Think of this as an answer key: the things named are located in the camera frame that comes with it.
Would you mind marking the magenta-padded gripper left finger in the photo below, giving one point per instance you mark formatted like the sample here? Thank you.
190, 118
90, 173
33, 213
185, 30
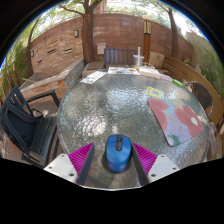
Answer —
59, 166

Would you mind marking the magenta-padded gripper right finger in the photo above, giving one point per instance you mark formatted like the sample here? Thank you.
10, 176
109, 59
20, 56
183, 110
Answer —
163, 166

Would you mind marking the blue and black computer mouse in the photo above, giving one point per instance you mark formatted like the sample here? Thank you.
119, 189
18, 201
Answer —
118, 156

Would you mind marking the floral print mouse pad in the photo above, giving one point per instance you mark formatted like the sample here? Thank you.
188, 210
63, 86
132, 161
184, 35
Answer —
176, 121

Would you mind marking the black slatted patio chair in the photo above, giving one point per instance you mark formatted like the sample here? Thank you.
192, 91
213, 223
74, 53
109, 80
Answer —
41, 136

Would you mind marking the black backpack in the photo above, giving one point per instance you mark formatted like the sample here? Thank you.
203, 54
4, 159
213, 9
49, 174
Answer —
20, 128

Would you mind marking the yellow square card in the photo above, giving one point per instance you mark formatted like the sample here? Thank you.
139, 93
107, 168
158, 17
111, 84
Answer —
154, 92

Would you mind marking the brown wicker chair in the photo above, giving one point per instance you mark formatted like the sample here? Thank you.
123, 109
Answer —
200, 95

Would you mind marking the green marker pen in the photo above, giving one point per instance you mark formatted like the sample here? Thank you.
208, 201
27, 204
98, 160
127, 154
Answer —
178, 83

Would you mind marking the raised stone garden bed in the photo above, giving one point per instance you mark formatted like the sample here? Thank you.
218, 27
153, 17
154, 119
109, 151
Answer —
50, 80

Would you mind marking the small thin booklet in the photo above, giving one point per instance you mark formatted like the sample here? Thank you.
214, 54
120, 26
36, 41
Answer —
166, 77

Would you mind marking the open white book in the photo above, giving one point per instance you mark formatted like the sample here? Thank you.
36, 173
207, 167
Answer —
150, 72

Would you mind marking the white patterned leaflet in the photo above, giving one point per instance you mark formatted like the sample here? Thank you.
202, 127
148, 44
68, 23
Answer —
93, 77

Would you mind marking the curved wooden bench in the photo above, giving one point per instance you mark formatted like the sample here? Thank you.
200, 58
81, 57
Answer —
186, 71

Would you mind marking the colourful illustrated pamphlet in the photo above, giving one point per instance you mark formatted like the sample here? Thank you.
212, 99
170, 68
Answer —
123, 70

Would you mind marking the tan stone slab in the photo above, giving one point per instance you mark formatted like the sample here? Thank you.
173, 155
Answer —
156, 60

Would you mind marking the clear plastic cup with straw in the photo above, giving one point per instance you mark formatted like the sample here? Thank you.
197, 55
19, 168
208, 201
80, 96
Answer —
138, 61

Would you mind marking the slender leaning tree trunk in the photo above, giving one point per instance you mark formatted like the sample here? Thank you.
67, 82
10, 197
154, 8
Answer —
30, 56

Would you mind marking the dark wooden slatted chair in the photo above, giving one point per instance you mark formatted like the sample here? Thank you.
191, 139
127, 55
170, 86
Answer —
118, 56

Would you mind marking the slim straight tree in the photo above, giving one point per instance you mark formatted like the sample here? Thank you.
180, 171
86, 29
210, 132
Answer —
174, 40

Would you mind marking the thick forked tree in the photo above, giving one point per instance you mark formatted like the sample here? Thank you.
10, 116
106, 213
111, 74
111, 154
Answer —
87, 36

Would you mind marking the black wall lantern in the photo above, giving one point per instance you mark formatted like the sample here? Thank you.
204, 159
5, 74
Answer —
76, 33
32, 53

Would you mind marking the wooden garden lamp post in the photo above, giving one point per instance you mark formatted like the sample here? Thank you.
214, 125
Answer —
147, 43

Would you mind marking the grey wall utility box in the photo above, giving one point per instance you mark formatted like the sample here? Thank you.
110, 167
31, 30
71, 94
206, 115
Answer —
101, 48

